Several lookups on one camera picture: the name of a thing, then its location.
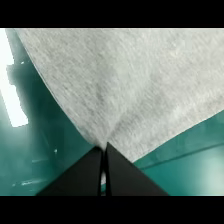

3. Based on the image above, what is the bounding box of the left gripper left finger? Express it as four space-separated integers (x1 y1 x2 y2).
36 145 104 197

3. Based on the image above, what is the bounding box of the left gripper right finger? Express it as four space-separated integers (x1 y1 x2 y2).
105 141 170 197

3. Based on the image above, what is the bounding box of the grey garment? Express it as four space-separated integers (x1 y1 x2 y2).
13 27 224 164

